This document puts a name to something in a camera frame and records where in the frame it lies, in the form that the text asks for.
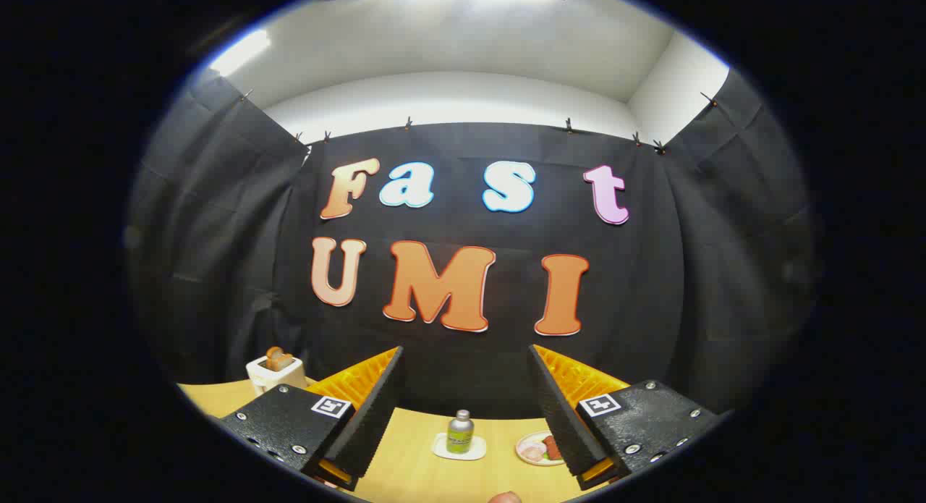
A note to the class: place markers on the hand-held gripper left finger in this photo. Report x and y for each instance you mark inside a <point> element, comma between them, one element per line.
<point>376,416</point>

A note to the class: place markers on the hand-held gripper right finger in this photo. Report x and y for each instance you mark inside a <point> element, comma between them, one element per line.
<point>561,416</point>

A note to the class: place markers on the red meat piece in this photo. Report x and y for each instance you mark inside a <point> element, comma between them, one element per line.
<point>552,447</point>

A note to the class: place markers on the white oval food plate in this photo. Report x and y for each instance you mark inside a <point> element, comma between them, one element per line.
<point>522,441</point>

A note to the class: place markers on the pink ham slices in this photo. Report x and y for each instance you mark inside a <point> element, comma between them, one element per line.
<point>532,454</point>

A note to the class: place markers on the white square coaster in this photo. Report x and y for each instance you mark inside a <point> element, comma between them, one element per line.
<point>438,449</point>

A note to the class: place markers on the green soda bottle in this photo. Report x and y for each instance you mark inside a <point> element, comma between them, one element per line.
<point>460,434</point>

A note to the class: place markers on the brown toast slice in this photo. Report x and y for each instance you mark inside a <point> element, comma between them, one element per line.
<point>288,360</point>
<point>273,358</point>

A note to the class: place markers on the white toaster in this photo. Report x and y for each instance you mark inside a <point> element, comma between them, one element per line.
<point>271,378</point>

